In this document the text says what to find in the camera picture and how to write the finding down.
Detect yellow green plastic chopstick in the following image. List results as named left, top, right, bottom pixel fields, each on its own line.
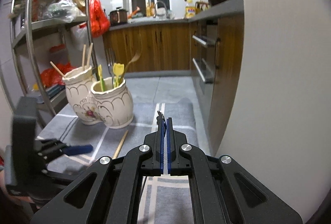
left=113, top=63, right=125, bottom=88
left=98, top=64, right=106, bottom=92

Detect gold fork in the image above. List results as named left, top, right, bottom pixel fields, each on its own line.
left=117, top=35, right=143, bottom=85

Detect silver fork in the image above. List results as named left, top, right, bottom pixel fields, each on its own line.
left=106, top=47, right=116, bottom=78

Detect wooden kitchen cabinets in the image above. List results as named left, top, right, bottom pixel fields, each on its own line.
left=103, top=13, right=244, bottom=155

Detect grey plaid table cloth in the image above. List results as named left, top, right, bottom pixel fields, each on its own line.
left=37, top=98, right=198, bottom=223

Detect red plastic bag low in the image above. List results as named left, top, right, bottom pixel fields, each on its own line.
left=40, top=63, right=75, bottom=89

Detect white ceramic double utensil holder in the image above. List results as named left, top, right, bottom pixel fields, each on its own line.
left=62, top=66, right=134, bottom=129

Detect white round table edge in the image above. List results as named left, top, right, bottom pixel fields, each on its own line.
left=217, top=0, right=330, bottom=223

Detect red plastic bag hanging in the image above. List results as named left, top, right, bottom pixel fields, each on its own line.
left=89, top=0, right=110, bottom=38

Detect metal shelf rack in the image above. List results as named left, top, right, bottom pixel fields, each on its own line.
left=7, top=0, right=99, bottom=117

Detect clear plastic bag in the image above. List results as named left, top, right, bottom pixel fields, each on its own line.
left=43, top=0, right=85, bottom=23

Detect built-in steel oven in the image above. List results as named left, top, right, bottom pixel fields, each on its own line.
left=191, top=19, right=217, bottom=118

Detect steel faucet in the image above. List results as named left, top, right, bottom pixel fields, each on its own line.
left=153, top=0, right=169, bottom=18

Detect yellow oil bottle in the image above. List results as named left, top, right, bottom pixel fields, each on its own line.
left=185, top=0, right=196, bottom=19

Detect grey countertop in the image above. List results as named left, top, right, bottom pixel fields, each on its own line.
left=108, top=0, right=245, bottom=31

